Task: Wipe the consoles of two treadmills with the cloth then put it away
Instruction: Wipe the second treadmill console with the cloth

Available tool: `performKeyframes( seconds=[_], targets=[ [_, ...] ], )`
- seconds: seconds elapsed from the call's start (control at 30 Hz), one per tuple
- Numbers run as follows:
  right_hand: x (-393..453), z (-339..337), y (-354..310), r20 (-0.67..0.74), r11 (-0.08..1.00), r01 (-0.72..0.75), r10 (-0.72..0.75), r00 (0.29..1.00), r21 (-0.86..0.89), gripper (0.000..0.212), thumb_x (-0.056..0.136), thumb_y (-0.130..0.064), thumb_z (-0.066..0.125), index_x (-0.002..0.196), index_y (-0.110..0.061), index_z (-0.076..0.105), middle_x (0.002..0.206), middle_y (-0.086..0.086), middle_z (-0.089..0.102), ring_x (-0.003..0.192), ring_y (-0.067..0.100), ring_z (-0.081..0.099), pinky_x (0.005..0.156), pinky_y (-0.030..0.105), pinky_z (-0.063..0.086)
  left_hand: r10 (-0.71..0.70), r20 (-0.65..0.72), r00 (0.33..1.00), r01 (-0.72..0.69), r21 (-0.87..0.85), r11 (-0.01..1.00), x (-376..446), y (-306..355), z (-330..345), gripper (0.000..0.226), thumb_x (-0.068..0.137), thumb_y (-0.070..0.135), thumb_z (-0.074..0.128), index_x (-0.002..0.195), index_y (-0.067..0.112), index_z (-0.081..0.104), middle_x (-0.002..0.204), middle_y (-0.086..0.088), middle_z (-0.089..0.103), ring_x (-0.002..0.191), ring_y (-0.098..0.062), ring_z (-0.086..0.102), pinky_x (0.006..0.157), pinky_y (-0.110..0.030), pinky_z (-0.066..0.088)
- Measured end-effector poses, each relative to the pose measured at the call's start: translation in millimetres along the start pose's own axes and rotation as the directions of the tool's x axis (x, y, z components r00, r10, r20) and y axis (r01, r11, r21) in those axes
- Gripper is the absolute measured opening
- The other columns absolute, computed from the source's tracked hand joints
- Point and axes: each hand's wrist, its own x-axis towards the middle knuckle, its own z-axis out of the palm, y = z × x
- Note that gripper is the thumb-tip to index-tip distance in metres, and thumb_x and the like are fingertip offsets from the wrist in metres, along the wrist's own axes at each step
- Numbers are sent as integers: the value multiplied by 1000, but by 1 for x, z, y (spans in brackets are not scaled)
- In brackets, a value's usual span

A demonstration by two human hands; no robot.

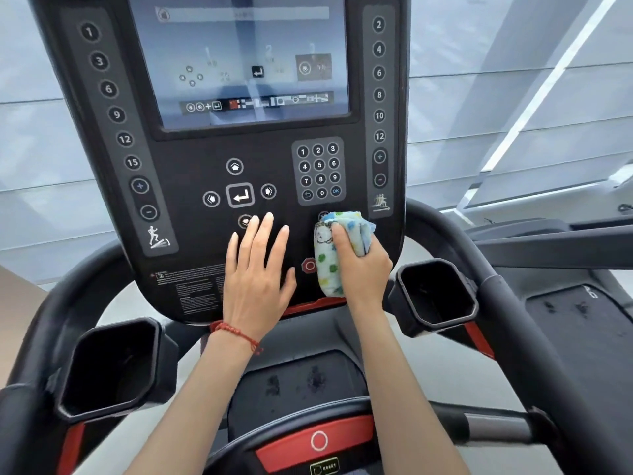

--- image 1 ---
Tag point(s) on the person's left hand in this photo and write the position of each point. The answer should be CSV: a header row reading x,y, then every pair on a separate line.
x,y
254,291

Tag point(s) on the person's right hand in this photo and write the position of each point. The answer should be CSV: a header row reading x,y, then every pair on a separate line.
x,y
366,277

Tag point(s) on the polka dot cleaning cloth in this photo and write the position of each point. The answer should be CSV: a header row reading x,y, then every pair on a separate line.
x,y
326,272

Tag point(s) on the person's left forearm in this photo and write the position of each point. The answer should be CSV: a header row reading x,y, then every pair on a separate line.
x,y
198,415

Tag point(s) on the person's right forearm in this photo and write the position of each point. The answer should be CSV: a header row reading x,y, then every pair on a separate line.
x,y
400,390

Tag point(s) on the grey treadmill red label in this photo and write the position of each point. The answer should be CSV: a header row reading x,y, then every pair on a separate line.
x,y
583,252

